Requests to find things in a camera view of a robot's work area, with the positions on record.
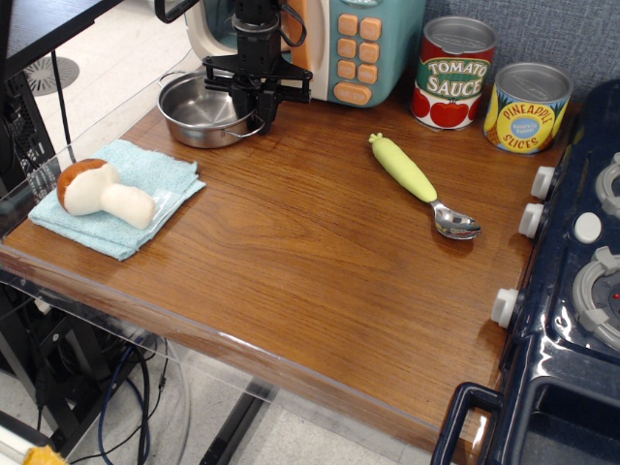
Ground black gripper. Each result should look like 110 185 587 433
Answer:
202 21 313 135

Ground stainless steel pan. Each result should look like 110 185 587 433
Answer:
157 71 264 149

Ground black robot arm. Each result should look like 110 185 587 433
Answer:
202 1 313 135

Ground toy microwave teal cream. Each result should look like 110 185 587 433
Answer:
185 1 425 108

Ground light blue folded cloth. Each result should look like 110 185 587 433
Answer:
29 139 205 261

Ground plush mushroom toy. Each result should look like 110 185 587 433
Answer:
57 159 156 230

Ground tomato sauce can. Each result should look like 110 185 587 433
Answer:
411 15 498 130

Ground black side desk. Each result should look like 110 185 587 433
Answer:
1 0 120 80

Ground pineapple slices can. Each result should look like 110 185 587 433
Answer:
483 62 574 154

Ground black table leg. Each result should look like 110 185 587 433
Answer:
199 382 273 465

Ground dark blue toy stove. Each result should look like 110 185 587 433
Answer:
432 80 619 464

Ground green handled metal spoon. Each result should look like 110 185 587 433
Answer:
368 133 481 240

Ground blue floor cable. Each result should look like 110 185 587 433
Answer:
98 346 151 465

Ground black floor cable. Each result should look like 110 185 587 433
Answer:
70 338 171 465

